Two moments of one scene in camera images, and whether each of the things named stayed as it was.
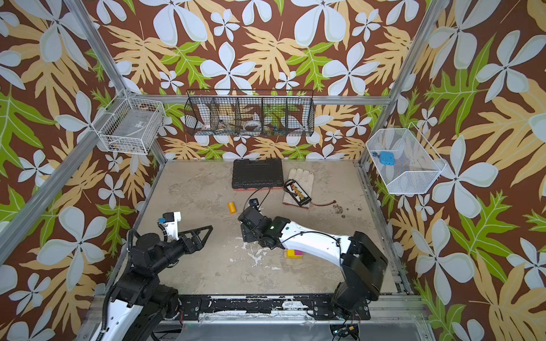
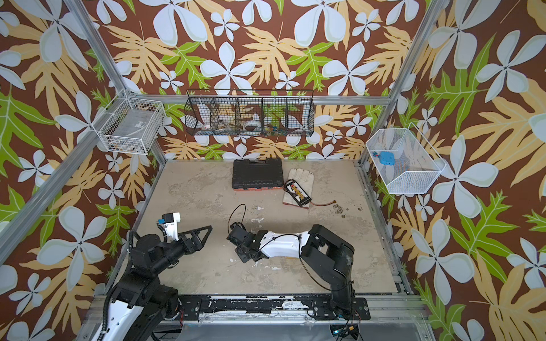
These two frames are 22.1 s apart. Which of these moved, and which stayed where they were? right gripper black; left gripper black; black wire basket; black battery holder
Moved: right gripper black
Stayed: black wire basket; black battery holder; left gripper black
